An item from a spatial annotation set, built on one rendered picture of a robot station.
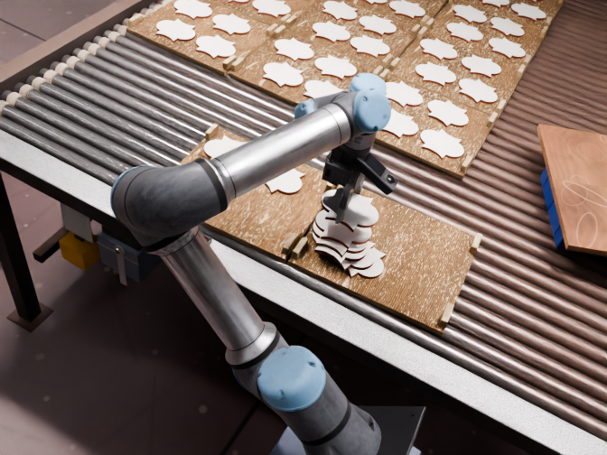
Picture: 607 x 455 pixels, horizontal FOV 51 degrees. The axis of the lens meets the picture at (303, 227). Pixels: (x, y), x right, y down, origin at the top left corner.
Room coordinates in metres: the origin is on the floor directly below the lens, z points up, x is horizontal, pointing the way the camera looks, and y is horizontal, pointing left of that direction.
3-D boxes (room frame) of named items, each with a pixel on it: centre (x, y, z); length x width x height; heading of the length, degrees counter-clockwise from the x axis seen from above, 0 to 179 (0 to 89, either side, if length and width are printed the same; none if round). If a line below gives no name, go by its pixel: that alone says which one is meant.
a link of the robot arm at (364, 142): (1.11, -0.08, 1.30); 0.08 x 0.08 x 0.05
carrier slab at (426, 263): (1.13, -0.23, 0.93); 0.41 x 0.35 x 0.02; 72
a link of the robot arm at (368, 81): (1.11, -0.07, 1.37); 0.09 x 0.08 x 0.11; 129
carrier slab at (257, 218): (1.26, 0.17, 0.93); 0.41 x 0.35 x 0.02; 72
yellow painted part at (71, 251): (1.16, 0.63, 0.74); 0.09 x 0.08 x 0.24; 69
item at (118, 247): (1.10, 0.46, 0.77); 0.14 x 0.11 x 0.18; 69
